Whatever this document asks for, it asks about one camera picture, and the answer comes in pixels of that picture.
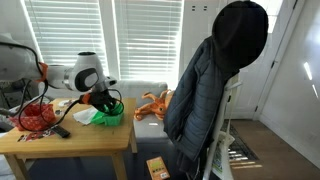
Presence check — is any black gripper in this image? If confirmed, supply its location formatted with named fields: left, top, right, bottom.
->
left=87, top=89, right=118, bottom=117

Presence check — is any green plastic container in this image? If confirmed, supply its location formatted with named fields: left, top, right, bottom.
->
left=90, top=102, right=125, bottom=127

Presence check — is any white napkin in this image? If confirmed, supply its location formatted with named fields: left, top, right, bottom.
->
left=72, top=106, right=100, bottom=126

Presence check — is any light wooden table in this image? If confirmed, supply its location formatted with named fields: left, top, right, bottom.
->
left=0, top=96, right=139, bottom=180

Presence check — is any small white round item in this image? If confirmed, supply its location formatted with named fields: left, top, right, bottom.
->
left=57, top=98, right=73, bottom=108

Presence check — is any grey sofa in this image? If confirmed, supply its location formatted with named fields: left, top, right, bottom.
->
left=109, top=79, right=171, bottom=143

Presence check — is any orange plush toy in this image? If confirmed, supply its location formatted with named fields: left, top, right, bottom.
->
left=133, top=88, right=175, bottom=122

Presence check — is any black remote control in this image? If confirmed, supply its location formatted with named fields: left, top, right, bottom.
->
left=50, top=124, right=72, bottom=139

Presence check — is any dark blue rug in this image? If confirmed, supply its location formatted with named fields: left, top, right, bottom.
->
left=25, top=138, right=214, bottom=180

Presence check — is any red woven basket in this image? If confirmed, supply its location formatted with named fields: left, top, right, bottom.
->
left=9, top=102, right=57, bottom=132

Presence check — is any red printed paper sheet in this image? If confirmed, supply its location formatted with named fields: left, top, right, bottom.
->
left=16, top=129, right=56, bottom=143

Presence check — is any yellow box on floor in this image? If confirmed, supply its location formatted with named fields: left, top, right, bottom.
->
left=145, top=156, right=171, bottom=180

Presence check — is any wide white window blind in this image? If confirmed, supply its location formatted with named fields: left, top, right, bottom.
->
left=113, top=0, right=185, bottom=82

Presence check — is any narrow white window blind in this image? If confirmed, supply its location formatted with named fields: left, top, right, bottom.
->
left=22, top=0, right=110, bottom=77

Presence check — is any dark blue puffer jacket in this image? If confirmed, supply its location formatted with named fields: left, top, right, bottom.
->
left=162, top=34, right=242, bottom=176

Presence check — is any white chair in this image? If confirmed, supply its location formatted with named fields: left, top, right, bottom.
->
left=201, top=72, right=244, bottom=180

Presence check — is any white tote bag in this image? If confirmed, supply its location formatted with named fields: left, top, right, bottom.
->
left=211, top=131, right=236, bottom=180

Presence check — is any striped floor mat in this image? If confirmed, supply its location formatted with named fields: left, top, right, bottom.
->
left=222, top=119, right=264, bottom=171

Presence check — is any black hat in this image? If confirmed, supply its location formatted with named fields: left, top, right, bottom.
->
left=211, top=0, right=270, bottom=72

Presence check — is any white door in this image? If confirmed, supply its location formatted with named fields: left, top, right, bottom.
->
left=229, top=0, right=306, bottom=121

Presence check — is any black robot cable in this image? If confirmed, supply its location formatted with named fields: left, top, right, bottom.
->
left=16, top=41, right=125, bottom=133

